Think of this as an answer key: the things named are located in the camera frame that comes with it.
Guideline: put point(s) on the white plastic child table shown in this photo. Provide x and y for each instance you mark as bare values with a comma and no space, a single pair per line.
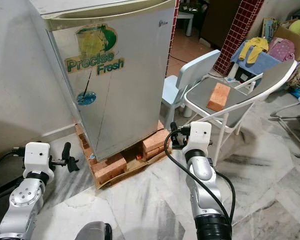
185,17

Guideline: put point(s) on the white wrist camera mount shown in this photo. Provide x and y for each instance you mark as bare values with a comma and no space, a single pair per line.
199,136
37,157

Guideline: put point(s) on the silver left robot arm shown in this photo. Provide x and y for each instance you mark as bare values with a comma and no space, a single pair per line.
22,200

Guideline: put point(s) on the yellow cloth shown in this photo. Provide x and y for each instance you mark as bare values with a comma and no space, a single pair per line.
254,47

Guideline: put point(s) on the brown cardboard box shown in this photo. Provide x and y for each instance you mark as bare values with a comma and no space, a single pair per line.
295,37

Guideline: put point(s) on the light blue child chair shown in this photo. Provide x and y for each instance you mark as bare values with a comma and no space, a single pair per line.
195,67

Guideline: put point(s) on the red tiled column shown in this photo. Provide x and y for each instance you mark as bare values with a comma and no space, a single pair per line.
239,30

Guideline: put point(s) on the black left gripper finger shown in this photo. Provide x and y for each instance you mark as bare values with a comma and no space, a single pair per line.
68,152

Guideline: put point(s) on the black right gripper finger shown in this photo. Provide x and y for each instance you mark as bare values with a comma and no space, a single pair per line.
173,128

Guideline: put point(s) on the blue cloth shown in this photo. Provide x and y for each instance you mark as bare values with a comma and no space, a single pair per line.
267,66

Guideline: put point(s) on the grey left robot leg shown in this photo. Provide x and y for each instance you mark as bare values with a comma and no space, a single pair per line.
94,232

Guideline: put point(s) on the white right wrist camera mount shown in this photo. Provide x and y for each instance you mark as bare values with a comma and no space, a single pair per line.
199,136

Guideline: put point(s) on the pink cloth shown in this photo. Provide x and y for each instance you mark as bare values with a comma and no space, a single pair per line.
281,51

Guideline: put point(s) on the brown cardboard sheet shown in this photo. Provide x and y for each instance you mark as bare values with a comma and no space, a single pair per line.
132,172

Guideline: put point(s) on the grey white folding chair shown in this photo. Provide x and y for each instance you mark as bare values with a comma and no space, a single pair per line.
260,85

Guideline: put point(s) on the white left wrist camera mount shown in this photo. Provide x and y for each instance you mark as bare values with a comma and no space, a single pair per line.
37,157

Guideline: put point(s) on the silver mini fridge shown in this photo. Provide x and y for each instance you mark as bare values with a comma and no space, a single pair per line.
100,4

